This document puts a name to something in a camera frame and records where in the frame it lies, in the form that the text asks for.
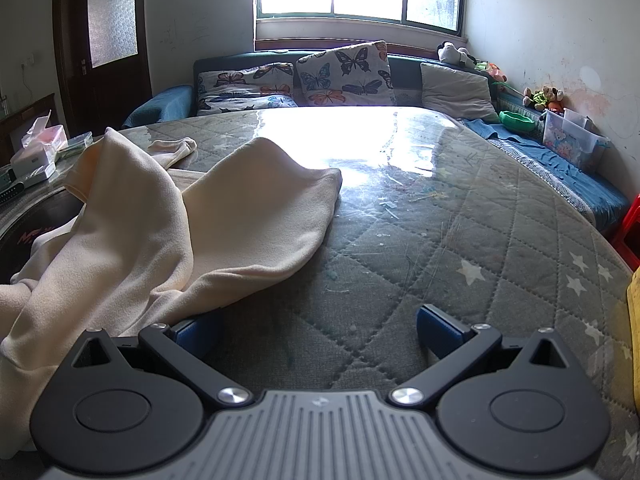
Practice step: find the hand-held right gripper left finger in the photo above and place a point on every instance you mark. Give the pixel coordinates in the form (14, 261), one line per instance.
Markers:
(200, 332)

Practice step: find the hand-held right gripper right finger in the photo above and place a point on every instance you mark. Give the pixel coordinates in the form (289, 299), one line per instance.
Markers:
(435, 327)

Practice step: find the cream fleece garment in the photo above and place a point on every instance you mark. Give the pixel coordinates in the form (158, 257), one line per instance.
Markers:
(140, 220)

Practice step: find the blue sofa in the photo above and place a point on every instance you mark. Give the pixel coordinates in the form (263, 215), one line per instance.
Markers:
(550, 170)

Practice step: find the black round induction cooker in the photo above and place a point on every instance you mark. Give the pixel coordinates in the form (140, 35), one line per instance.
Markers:
(30, 230)

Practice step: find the yellow plastic object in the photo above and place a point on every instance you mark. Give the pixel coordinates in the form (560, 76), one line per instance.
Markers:
(635, 300)

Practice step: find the red plastic stool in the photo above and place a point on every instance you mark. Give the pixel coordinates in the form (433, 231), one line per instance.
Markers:
(631, 225)

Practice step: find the green plastic bowl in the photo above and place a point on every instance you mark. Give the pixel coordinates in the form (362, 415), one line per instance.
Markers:
(517, 121)

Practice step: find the green printed packet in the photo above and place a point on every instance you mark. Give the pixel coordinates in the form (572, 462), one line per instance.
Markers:
(75, 145)

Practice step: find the clear plastic storage box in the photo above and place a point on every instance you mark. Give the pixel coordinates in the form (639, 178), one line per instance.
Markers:
(570, 142)

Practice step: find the white cardboard box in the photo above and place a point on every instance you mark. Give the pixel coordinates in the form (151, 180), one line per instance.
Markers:
(32, 165)

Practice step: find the grey pillow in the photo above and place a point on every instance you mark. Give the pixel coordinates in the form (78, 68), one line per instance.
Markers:
(455, 90)

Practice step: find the teal plastic gadget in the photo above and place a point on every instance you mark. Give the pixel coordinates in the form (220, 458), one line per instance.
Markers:
(6, 179)

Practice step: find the butterfly print pillow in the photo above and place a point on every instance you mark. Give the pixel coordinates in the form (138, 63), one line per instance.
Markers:
(240, 85)
(345, 72)

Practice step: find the pink tissue packet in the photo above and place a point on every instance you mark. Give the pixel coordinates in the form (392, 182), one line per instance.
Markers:
(45, 135)

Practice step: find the brown plush toy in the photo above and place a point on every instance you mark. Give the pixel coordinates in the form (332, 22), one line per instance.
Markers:
(528, 94)
(554, 94)

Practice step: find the orange green plush toy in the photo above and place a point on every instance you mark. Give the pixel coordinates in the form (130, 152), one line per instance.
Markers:
(492, 72)

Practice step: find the panda plush toy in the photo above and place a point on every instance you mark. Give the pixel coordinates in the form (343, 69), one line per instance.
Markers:
(450, 52)

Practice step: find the dark door with frosted glass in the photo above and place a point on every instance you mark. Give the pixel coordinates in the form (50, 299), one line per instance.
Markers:
(112, 10)

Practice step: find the white wall switch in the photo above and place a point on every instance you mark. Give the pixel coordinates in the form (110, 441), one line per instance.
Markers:
(28, 62)

